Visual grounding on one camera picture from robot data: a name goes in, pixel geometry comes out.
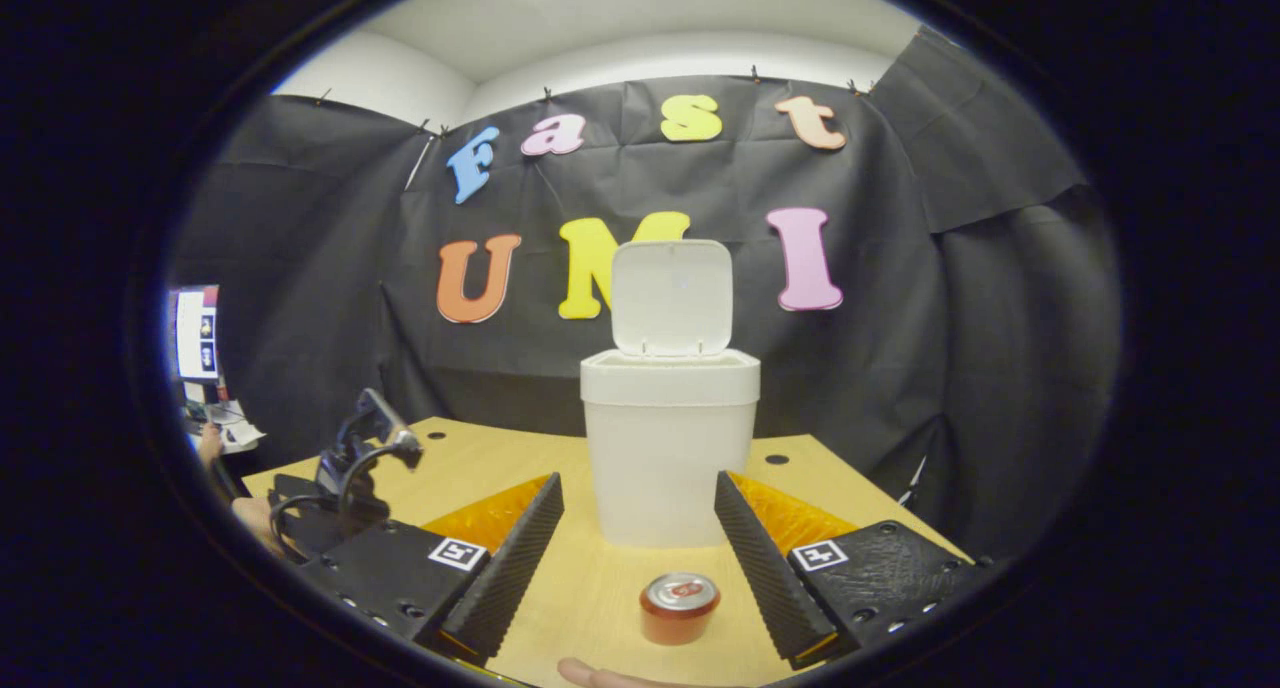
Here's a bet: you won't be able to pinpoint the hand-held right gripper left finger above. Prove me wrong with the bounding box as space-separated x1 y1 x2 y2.
295 471 566 667

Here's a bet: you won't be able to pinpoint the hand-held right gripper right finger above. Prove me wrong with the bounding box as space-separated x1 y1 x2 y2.
713 470 996 669

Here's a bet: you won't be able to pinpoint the red pop can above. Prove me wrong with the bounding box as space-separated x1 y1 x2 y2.
640 572 722 647

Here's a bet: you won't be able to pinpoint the white desktop garbage bin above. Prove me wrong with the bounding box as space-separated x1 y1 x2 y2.
580 238 761 549

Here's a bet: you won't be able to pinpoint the wooden desktop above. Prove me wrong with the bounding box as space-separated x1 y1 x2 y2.
243 416 971 688

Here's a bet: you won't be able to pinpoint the white loose papers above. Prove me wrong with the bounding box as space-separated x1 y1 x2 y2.
185 398 266 456

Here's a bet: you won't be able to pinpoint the computer monitor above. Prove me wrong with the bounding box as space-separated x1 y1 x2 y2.
168 284 223 384

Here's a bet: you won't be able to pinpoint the black backdrop cloth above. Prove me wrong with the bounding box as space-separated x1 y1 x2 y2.
165 28 1126 569

